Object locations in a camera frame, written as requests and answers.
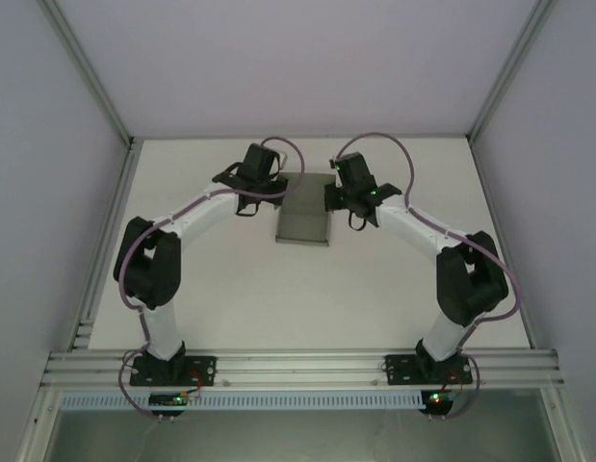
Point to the circuit board green light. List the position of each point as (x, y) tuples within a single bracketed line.
[(437, 399), (167, 399)]

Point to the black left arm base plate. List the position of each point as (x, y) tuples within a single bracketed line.
[(203, 370)]

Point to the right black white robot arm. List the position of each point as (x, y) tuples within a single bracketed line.
[(471, 284)]

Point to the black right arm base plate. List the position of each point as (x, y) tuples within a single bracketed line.
[(398, 370)]

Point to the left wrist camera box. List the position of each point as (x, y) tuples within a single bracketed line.
[(283, 159)]

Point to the aluminium table side rail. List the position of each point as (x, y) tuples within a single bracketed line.
[(494, 216), (110, 240)]

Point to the aluminium frame post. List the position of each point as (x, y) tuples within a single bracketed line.
[(86, 62), (511, 62)]

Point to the aluminium frame leg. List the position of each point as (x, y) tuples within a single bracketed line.
[(562, 423), (37, 423)]

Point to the aluminium mounting rail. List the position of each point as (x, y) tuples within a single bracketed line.
[(297, 368)]

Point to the left circuit board green light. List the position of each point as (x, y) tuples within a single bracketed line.
[(167, 399)]

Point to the grey paper box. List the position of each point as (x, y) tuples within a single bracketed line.
[(302, 221)]

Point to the right circuit board green light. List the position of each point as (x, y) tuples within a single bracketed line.
[(437, 399)]

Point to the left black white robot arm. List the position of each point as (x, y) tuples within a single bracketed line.
[(148, 264)]

